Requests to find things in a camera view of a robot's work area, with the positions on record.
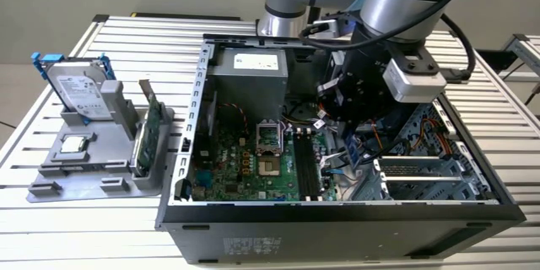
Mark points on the black RAM slot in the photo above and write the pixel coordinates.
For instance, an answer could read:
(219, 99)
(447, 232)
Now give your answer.
(316, 165)
(299, 165)
(304, 165)
(311, 165)

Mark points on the grey power supply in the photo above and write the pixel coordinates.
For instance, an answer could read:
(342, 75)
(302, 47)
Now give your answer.
(248, 93)

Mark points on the perforated metal disk bay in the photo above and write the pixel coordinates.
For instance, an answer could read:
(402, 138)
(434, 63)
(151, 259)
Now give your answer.
(422, 169)

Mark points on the CPU socket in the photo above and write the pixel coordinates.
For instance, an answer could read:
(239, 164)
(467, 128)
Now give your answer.
(270, 166)

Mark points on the black rectangular block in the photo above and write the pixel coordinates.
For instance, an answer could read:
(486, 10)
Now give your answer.
(498, 59)

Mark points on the green motherboard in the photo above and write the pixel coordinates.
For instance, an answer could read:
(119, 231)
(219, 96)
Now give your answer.
(270, 187)

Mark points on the metal slat side table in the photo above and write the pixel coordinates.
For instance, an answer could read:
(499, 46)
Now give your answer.
(523, 45)

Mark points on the blue board connector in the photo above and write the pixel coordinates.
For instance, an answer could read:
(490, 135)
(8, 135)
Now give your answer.
(203, 178)

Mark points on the black PC case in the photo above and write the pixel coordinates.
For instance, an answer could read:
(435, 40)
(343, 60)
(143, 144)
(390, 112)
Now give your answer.
(338, 238)

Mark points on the green graphics card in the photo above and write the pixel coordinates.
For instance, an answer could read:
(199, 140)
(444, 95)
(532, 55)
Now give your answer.
(152, 131)

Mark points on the grey parts rack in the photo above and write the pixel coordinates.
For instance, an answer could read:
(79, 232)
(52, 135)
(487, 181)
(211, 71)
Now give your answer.
(110, 146)

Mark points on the hard disk in blue carrier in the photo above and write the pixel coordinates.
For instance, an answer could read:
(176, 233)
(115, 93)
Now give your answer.
(78, 89)

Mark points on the silver CPU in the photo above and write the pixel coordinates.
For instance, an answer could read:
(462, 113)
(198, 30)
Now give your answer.
(75, 144)

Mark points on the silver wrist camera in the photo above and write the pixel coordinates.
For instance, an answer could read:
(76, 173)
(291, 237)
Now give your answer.
(334, 28)
(418, 89)

